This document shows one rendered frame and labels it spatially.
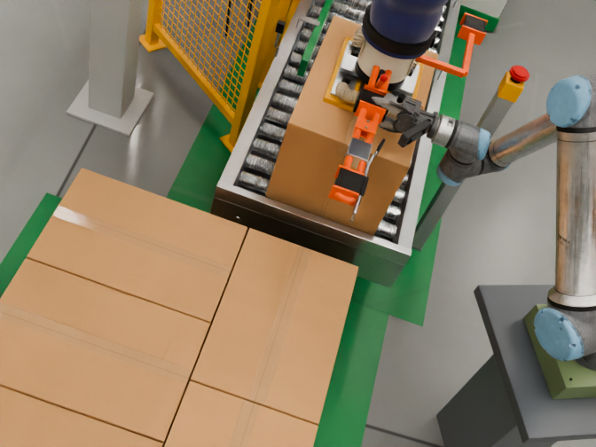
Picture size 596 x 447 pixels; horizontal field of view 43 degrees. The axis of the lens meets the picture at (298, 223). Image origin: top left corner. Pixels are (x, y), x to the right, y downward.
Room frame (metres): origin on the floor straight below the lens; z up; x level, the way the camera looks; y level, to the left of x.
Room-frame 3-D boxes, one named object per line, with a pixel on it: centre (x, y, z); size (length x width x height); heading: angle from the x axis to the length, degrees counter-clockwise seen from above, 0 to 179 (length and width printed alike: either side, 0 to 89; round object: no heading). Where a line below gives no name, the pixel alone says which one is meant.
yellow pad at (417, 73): (2.03, -0.16, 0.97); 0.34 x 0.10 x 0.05; 2
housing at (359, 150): (1.56, -0.09, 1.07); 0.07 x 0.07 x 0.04; 2
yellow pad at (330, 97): (2.02, 0.03, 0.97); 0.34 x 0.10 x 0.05; 2
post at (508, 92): (2.26, -0.52, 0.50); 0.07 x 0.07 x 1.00; 2
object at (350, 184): (1.42, -0.08, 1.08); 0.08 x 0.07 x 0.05; 2
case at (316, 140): (2.01, -0.05, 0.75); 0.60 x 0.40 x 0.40; 1
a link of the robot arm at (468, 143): (1.78, -0.39, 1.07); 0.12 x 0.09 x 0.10; 92
